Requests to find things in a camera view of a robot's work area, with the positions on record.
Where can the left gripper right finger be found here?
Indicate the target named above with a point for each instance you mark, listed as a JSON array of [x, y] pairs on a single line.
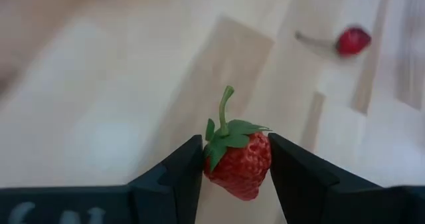
[[299, 190]]

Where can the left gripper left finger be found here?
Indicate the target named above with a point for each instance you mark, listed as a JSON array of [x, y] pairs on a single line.
[[172, 190]]

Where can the dark red toy cherry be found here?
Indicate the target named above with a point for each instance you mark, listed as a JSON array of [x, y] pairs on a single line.
[[352, 41]]

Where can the red toy strawberry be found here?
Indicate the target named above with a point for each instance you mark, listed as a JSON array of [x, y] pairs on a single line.
[[237, 164]]

